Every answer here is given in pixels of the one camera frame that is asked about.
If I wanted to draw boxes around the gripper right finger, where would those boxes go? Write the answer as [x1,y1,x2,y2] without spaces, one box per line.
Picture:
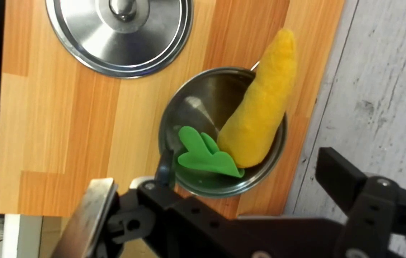
[316,147,368,213]

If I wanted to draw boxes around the small steel pot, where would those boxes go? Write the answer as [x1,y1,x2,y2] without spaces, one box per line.
[159,67,288,197]

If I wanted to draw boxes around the yellow plush carrot green leaves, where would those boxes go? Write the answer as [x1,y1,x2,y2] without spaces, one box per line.
[179,28,298,177]

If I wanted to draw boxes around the steel pot lid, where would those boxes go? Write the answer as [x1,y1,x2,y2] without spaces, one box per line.
[45,0,194,78]

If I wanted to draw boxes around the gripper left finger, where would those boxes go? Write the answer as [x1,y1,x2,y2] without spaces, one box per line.
[52,177,117,258]

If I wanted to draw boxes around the wooden counter top left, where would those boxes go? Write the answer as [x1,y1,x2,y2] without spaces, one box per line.
[0,0,345,217]

